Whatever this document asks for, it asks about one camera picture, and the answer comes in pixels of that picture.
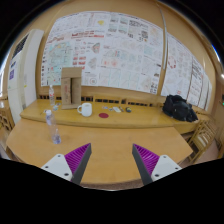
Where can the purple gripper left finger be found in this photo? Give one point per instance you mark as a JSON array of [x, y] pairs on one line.
[[71, 166]]

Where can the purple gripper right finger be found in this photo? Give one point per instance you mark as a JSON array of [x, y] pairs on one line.
[[151, 166]]

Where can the clear plastic water bottle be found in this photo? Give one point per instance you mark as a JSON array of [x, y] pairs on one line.
[[53, 129]]

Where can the dark red round coaster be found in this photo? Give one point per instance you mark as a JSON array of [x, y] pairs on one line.
[[103, 115]]

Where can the white ceramic mug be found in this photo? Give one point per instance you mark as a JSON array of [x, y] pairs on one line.
[[85, 109]]

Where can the small dark round object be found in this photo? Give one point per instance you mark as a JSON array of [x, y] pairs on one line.
[[128, 109]]

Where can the wooden chair right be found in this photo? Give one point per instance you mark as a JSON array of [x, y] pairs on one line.
[[201, 139]]

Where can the black backpack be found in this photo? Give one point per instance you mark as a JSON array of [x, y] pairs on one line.
[[177, 107]]

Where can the small white card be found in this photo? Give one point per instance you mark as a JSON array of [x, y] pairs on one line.
[[116, 109]]

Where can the brown cardboard stand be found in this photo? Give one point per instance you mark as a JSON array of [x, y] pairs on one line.
[[71, 87]]

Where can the white standing air conditioner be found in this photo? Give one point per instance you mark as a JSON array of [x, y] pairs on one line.
[[21, 75]]

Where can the right poster sheet on wall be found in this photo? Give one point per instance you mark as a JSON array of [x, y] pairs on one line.
[[185, 76]]

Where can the large poster sheet on wall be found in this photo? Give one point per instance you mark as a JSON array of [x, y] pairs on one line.
[[112, 49]]

